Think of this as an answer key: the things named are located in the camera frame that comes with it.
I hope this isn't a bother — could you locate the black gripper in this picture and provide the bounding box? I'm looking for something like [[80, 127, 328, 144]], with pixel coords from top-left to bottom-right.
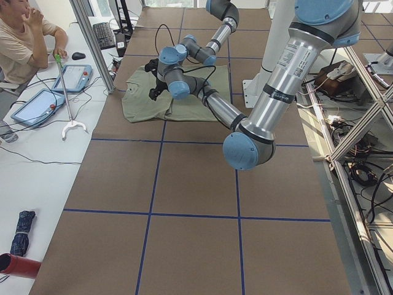
[[149, 78, 168, 101]]

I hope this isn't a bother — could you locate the olive green long-sleeve shirt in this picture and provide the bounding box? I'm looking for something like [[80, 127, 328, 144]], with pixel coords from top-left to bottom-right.
[[121, 64, 232, 124]]

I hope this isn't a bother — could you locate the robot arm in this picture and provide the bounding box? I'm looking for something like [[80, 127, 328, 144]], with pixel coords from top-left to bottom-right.
[[144, 1, 362, 170], [174, 1, 239, 66]]

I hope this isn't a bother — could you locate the blue teach pendant far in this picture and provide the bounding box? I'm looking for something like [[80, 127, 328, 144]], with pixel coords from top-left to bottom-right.
[[62, 65, 92, 93]]

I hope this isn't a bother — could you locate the blue teach pendant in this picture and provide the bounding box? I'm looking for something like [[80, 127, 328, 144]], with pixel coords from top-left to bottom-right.
[[11, 89, 65, 127], [62, 65, 92, 93]]

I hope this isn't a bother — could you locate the black keyboard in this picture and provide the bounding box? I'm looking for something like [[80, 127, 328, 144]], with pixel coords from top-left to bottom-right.
[[92, 22, 115, 50]]

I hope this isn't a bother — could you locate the black computer mouse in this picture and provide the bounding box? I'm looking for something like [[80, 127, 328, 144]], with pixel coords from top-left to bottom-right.
[[71, 52, 86, 60]]

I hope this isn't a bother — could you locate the blue teach pendant near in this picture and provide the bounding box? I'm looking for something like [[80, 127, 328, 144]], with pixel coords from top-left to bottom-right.
[[11, 89, 65, 127]]

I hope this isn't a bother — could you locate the seated person beige shirt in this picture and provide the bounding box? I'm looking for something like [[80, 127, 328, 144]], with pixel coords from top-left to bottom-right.
[[1, 1, 68, 85]]

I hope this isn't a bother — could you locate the folded dark blue umbrella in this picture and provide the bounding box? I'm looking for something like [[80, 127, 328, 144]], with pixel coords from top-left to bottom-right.
[[10, 211, 36, 257]]

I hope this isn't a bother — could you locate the red cylinder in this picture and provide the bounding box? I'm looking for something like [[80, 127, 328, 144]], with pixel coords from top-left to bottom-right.
[[1, 253, 41, 279]]

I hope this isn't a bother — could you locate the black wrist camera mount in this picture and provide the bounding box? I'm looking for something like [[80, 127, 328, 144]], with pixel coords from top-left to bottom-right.
[[144, 58, 159, 73]]

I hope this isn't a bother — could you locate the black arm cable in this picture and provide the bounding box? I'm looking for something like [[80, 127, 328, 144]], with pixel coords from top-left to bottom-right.
[[154, 23, 222, 102]]

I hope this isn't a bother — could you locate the brown box with cables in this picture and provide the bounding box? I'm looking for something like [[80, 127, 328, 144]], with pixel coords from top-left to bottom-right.
[[314, 61, 358, 96]]

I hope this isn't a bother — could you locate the aluminium frame truss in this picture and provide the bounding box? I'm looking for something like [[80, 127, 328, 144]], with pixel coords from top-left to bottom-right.
[[306, 47, 392, 294]]

